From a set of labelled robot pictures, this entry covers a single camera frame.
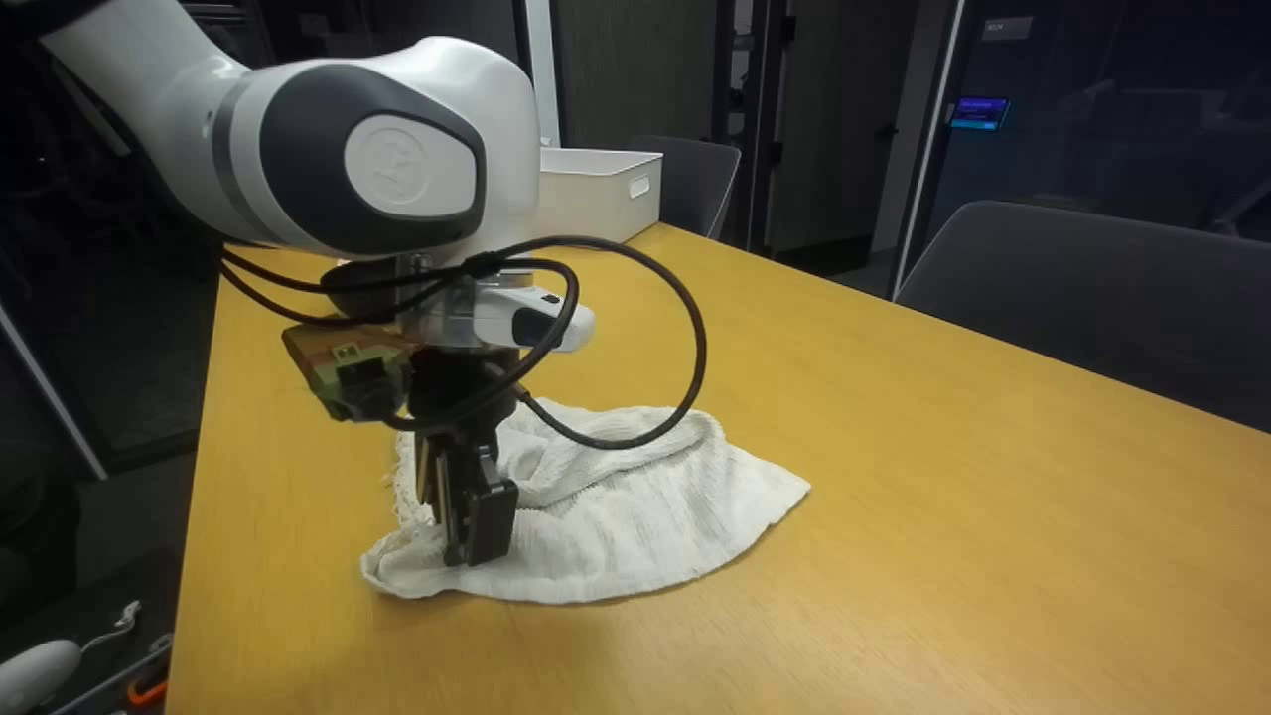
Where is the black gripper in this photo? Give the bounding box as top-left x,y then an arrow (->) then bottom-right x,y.
409,348 -> 520,568

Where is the grey chair right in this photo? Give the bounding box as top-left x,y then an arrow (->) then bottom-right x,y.
896,199 -> 1271,428

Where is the grey chair far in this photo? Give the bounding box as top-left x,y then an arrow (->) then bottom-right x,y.
622,134 -> 741,237

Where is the white towel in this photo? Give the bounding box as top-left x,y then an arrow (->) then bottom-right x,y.
361,411 -> 808,604

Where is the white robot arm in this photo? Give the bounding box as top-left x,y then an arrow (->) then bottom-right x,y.
34,0 -> 540,563

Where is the grey chair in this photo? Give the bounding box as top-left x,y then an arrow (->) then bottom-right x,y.
896,199 -> 1271,428
622,134 -> 741,237

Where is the white plastic bin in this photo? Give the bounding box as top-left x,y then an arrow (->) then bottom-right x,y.
537,148 -> 663,244

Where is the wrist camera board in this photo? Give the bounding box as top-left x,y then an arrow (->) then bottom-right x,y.
280,327 -> 405,420

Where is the black cable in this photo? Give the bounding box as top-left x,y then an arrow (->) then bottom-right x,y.
214,234 -> 710,454

